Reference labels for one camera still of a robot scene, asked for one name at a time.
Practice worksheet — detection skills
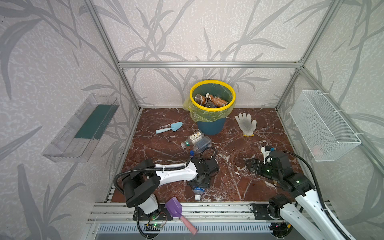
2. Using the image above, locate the white wire mesh basket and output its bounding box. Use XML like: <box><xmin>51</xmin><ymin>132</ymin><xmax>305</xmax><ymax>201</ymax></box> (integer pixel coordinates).
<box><xmin>290</xmin><ymin>90</ymin><xmax>362</xmax><ymax>162</ymax></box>

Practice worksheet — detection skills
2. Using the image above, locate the white knitted work glove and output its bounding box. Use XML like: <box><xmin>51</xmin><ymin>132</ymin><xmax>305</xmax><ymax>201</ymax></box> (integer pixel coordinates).
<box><xmin>235</xmin><ymin>113</ymin><xmax>257</xmax><ymax>137</ymax></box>

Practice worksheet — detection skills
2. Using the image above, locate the light blue garden trowel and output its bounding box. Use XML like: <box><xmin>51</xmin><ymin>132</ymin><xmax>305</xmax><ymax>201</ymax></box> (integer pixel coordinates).
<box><xmin>156</xmin><ymin>122</ymin><xmax>183</xmax><ymax>134</ymax></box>

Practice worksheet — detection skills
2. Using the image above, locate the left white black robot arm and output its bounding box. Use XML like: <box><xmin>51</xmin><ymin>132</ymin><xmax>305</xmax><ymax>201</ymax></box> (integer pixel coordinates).
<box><xmin>113</xmin><ymin>147</ymin><xmax>220</xmax><ymax>217</ymax></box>

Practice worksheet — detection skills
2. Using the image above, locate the green circuit board with wires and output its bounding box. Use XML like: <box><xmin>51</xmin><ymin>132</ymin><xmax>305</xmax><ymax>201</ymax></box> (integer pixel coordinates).
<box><xmin>145</xmin><ymin>222</ymin><xmax>166</xmax><ymax>231</ymax></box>

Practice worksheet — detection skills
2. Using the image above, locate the clear acrylic wall shelf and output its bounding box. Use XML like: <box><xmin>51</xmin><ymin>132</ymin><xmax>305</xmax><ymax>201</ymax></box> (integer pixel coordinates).
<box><xmin>42</xmin><ymin>94</ymin><xmax>120</xmax><ymax>163</ymax></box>

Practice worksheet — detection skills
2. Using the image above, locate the teal bin with yellow rim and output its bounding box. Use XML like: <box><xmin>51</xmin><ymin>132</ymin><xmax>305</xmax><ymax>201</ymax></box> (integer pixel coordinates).
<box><xmin>183</xmin><ymin>80</ymin><xmax>236</xmax><ymax>136</ymax></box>

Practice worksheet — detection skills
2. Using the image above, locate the clear bottle blue white label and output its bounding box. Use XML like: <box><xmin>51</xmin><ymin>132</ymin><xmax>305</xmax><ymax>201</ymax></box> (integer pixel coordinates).
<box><xmin>192</xmin><ymin>187</ymin><xmax>206</xmax><ymax>201</ymax></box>

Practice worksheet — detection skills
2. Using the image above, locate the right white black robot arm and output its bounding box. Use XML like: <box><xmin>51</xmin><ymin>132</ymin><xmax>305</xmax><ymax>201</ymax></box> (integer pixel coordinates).
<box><xmin>245</xmin><ymin>146</ymin><xmax>354</xmax><ymax>240</ymax></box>

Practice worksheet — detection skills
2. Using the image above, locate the purple scoop with pink handle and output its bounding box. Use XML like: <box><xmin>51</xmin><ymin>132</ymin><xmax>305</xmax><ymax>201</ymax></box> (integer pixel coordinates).
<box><xmin>165</xmin><ymin>197</ymin><xmax>198</xmax><ymax>235</ymax></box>

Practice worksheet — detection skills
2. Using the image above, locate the yellow plastic bin liner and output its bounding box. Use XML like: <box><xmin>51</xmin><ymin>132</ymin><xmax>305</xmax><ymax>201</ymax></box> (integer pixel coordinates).
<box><xmin>183</xmin><ymin>80</ymin><xmax>236</xmax><ymax>123</ymax></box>

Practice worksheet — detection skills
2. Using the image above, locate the clear bottle green cap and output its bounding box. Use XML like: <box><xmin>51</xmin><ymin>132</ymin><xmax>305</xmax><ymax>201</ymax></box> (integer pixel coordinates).
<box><xmin>181</xmin><ymin>131</ymin><xmax>205</xmax><ymax>149</ymax></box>

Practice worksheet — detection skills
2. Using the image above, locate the square clear bottle blue cap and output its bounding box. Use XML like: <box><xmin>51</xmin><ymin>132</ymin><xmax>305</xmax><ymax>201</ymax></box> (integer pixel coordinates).
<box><xmin>190</xmin><ymin>137</ymin><xmax>212</xmax><ymax>156</ymax></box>

